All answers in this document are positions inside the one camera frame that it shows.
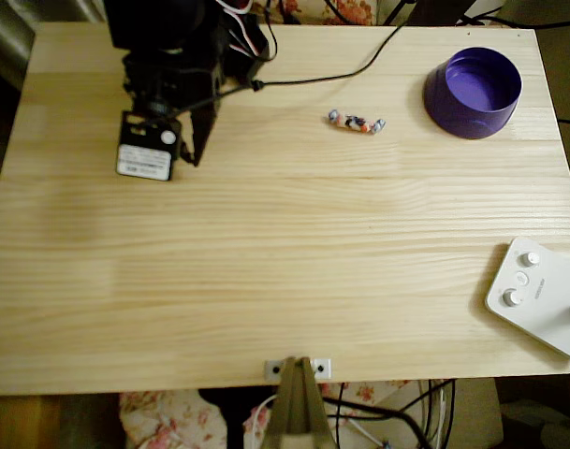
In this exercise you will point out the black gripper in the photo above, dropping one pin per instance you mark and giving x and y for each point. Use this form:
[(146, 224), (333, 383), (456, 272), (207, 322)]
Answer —
[(203, 123)]

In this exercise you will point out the beige box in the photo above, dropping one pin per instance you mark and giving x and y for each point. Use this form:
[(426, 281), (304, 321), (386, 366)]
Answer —
[(476, 407)]

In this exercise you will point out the white metal bracket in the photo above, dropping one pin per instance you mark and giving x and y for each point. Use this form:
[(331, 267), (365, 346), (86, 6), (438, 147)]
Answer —
[(271, 368)]

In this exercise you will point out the floral pink cloth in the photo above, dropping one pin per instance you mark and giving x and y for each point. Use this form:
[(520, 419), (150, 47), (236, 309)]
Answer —
[(350, 9), (163, 421)]

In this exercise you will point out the white lamp base with knobs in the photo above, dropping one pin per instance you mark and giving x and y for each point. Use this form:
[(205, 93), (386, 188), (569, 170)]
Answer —
[(537, 304)]

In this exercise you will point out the candy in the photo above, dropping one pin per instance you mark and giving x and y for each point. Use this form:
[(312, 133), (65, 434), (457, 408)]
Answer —
[(355, 122)]

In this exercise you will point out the purple bowl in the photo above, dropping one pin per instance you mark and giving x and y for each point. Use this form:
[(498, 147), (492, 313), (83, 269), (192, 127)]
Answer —
[(472, 117)]

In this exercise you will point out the dark upholstered couch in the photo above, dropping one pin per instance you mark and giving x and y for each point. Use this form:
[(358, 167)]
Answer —
[(6, 42)]

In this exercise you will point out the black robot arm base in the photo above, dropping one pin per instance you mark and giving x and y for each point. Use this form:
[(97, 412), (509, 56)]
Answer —
[(254, 33)]

